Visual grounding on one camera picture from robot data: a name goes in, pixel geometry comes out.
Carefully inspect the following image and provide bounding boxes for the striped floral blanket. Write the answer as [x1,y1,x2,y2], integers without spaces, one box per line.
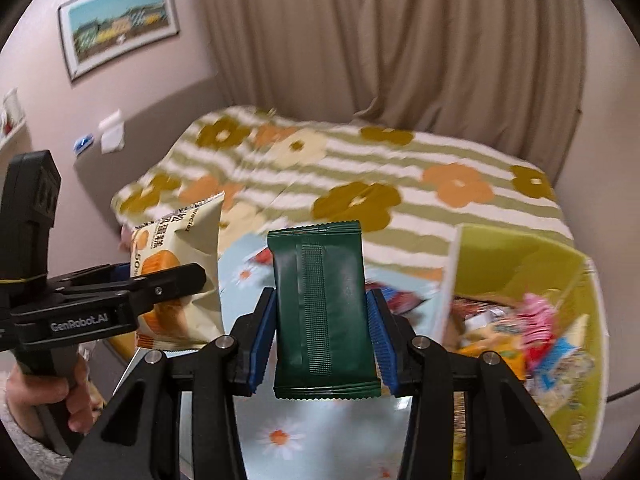
[110,105,573,281]

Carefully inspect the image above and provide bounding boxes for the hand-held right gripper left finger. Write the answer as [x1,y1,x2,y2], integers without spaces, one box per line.
[65,287,278,480]

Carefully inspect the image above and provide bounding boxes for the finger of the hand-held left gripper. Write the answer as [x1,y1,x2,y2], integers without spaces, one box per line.
[117,261,209,312]
[51,263,152,294]

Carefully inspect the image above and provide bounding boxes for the pile of snack packets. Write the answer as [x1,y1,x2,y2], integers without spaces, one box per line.
[365,280,598,441]

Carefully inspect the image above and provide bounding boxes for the person's left hand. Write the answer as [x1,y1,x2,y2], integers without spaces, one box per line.
[5,356,92,434]

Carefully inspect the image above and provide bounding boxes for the dark green snack packet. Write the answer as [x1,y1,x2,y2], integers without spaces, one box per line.
[266,221,382,401]

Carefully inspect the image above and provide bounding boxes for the person's left forearm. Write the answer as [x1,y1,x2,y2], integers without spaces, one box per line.
[0,400,68,480]

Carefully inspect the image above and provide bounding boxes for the green cardboard box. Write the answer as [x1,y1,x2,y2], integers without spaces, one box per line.
[440,224,608,480]

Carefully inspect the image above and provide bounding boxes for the framed landscape picture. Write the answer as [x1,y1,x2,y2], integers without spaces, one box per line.
[57,0,181,83]

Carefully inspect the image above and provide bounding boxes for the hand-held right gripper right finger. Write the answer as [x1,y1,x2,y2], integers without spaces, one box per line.
[365,287,583,480]

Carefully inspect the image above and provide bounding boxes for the cream orange cake packet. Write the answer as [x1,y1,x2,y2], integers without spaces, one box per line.
[130,192,226,351]

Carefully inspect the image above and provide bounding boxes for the beige curtain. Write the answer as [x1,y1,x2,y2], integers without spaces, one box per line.
[187,0,588,181]

